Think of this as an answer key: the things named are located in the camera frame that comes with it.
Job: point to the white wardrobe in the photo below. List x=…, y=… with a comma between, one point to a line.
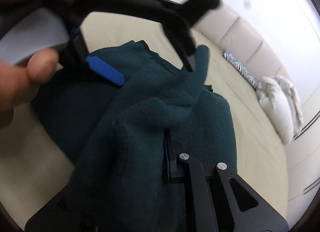
x=303, y=162

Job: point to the cream padded headboard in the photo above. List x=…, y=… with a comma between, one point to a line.
x=229, y=31

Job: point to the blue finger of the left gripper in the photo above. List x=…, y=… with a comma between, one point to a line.
x=103, y=69
x=184, y=45

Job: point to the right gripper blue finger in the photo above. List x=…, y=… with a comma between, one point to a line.
x=172, y=151

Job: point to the zebra print pillow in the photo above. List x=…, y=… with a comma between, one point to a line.
x=241, y=68

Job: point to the white crumpled duvet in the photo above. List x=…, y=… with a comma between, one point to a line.
x=279, y=99

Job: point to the dark green knitted garment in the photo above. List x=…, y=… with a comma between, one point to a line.
x=114, y=137

